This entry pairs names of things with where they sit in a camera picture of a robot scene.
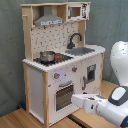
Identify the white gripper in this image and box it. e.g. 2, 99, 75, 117
71, 94, 106, 114

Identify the white toy oven door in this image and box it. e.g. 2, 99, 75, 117
49, 78, 83, 119

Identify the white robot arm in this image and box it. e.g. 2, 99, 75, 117
71, 41, 128, 128

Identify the wooden toy kitchen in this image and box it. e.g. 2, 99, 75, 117
22, 2, 105, 128

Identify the right oven knob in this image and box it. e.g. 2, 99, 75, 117
71, 66, 79, 74

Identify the oven knob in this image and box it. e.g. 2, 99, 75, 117
54, 73, 60, 79
71, 66, 79, 74

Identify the left oven knob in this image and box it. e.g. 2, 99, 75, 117
54, 73, 60, 79

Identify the grey toy sink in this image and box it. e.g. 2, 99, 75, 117
66, 47, 94, 56

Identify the black toy faucet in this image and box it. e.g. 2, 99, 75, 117
67, 33, 82, 49

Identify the black toy stovetop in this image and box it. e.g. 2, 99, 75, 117
35, 53, 71, 66

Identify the silver toy pot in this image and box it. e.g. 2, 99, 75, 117
40, 51, 55, 62

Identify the white toy microwave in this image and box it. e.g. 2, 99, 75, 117
66, 3, 90, 21

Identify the grey toy range hood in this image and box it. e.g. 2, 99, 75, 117
34, 5, 64, 27

